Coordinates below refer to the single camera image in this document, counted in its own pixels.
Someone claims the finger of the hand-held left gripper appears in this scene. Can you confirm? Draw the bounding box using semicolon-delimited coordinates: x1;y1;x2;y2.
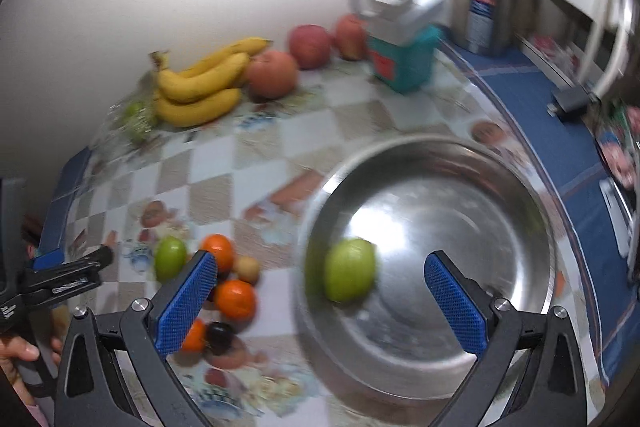
20;245;114;311

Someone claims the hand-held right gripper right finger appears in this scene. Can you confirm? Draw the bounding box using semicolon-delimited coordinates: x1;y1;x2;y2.
423;250;588;427

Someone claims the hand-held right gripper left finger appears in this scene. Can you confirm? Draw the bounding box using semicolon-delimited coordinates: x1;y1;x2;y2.
54;250;219;427

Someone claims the small orange tangerine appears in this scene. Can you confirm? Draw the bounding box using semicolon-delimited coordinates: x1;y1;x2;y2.
214;279;258;322
180;318;209;354
200;234;236;274

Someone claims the stainless steel bowl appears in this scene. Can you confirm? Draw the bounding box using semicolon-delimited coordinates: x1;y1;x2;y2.
295;134;559;408

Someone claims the small green lime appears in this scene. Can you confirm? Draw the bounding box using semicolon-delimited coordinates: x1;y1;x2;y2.
324;238;377;304

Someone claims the person's left hand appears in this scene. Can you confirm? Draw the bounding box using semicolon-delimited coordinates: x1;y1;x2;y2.
0;336;41;409

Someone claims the dark purple plum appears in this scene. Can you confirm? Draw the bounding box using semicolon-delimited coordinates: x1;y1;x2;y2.
205;321;236;356

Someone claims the small brown fruit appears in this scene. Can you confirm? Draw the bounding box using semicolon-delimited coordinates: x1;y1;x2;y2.
235;256;261;286

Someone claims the clear plastic container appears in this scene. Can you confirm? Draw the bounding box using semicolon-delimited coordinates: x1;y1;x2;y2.
102;89;162;150

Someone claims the pile of green limes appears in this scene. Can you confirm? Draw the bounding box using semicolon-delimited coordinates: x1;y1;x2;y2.
120;101;158;145

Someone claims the yellow banana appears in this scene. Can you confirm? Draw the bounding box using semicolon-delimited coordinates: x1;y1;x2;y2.
153;88;244;128
179;37;274;78
150;51;251;104

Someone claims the checkered printed tablecloth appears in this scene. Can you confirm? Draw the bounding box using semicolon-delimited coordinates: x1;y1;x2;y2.
30;22;631;427

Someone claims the colourful printed bag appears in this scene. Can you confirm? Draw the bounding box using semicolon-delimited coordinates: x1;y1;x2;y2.
594;99;640;188

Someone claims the black power adapter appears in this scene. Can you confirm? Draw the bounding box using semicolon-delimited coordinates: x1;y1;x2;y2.
547;86;594;123

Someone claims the red apple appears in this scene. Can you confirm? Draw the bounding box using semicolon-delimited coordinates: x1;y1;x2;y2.
332;13;371;62
287;24;334;70
246;50;301;100

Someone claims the teal box with red label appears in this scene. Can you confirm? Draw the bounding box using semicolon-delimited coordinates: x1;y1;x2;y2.
367;26;444;94

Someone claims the grey and white box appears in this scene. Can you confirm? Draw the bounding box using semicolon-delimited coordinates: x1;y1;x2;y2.
361;0;449;46

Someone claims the white metal frame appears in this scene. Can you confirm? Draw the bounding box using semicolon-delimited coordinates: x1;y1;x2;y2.
575;0;637;100

